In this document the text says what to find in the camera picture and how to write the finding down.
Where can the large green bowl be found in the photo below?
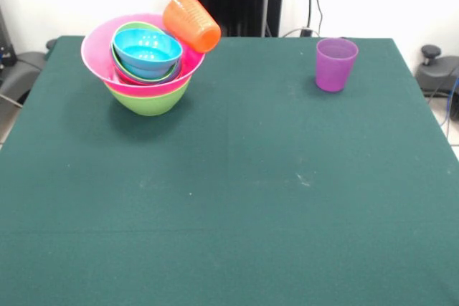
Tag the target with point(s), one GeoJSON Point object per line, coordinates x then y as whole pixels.
{"type": "Point", "coordinates": [150, 103]}

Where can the large pink bowl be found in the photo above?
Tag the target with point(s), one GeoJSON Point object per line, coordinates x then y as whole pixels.
{"type": "Point", "coordinates": [97, 48]}

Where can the orange cup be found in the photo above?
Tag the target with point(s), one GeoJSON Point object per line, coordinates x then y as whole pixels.
{"type": "Point", "coordinates": [191, 23]}

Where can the black round knob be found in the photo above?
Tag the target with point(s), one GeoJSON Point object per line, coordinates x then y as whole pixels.
{"type": "Point", "coordinates": [51, 44]}

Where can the black equipment with knob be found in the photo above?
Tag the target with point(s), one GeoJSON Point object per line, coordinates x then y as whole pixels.
{"type": "Point", "coordinates": [435, 73]}

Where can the small light blue footed bowl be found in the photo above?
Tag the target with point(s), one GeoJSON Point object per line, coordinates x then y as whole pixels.
{"type": "Point", "coordinates": [147, 49]}

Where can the dark green tablecloth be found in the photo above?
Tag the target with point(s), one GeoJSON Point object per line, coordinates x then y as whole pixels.
{"type": "Point", "coordinates": [322, 195]}

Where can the black and grey equipment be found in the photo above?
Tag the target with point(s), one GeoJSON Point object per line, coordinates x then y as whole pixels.
{"type": "Point", "coordinates": [21, 69]}

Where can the purple cup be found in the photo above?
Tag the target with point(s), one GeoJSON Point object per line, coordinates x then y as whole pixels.
{"type": "Point", "coordinates": [335, 67]}

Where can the small green bowl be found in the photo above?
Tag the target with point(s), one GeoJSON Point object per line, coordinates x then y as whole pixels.
{"type": "Point", "coordinates": [120, 32]}

